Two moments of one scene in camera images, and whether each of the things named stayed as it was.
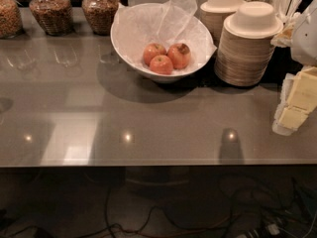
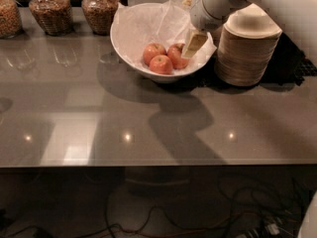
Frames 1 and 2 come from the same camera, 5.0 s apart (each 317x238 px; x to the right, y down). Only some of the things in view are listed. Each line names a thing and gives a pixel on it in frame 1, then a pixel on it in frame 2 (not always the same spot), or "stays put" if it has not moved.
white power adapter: (273, 229) stays put
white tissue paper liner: (169, 23) stays put
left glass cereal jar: (11, 26) stays put
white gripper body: (306, 40) -> (200, 13)
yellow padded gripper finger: (297, 100) -> (195, 42)
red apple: (179, 56) stays put
